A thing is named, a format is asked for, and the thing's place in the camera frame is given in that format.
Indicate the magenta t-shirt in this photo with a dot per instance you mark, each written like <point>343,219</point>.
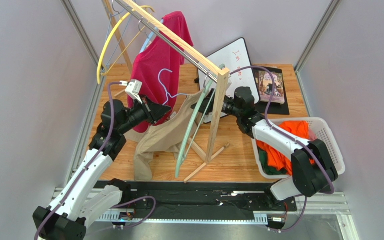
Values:
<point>158,56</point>

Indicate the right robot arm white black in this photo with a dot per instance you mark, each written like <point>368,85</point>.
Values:
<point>313,170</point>

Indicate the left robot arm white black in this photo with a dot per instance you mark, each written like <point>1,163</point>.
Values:
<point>70,214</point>

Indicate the beige t-shirt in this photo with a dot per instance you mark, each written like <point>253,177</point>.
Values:
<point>166,137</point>

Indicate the dusty pink t-shirt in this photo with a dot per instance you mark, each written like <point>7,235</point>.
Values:
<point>311,135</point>

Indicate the wooden clothes rack frame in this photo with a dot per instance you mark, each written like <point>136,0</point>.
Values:
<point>215,154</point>

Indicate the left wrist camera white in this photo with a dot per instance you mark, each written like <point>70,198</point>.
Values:
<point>133,89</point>

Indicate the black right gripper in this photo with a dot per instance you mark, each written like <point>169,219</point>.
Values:
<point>220,104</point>

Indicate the orange t-shirt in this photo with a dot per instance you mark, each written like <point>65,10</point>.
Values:
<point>273,162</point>

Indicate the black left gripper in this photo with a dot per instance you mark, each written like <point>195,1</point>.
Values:
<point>157,111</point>

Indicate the mint green hanger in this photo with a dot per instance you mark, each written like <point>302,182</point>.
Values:
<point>193,127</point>

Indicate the metal hanging rod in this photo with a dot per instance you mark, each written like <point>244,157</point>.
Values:
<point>174,41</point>

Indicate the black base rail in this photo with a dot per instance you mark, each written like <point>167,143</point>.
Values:
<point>200,201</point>

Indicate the illustrated paperback book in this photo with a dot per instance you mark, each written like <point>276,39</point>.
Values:
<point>268,86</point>

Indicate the white plastic basket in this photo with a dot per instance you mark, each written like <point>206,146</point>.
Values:
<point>328,139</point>

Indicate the light blue wire hanger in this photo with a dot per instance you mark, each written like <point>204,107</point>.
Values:
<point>114,17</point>

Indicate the blue hanger at back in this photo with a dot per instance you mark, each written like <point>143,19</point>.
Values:
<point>149,37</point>

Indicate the yellow hanger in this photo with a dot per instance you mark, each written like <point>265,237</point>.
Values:
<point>118,23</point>

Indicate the white whiteboard black frame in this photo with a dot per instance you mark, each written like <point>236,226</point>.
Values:
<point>235,56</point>

